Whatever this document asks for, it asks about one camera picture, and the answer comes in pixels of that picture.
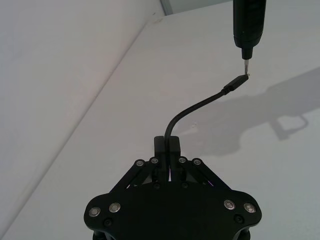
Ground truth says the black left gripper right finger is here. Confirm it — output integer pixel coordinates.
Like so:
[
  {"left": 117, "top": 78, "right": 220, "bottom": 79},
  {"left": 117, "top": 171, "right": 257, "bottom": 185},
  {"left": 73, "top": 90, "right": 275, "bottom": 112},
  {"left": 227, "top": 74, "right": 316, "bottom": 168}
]
[{"left": 167, "top": 135, "right": 233, "bottom": 193}]

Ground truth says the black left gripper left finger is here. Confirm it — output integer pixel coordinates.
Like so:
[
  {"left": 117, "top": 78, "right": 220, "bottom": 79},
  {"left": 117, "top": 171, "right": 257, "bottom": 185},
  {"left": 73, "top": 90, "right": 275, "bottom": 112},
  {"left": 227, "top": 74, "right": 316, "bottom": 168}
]
[{"left": 107, "top": 135, "right": 167, "bottom": 194}]

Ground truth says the black cable with plug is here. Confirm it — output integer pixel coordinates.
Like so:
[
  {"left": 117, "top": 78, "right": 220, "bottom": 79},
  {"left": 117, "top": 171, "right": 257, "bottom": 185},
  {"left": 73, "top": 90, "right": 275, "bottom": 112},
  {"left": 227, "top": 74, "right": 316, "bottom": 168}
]
[{"left": 163, "top": 73, "right": 250, "bottom": 183}]

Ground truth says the black corded tool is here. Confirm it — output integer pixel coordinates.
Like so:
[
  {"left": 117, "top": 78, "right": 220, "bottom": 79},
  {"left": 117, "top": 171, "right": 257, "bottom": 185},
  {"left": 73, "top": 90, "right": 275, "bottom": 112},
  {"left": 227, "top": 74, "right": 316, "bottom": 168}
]
[{"left": 232, "top": 0, "right": 269, "bottom": 76}]

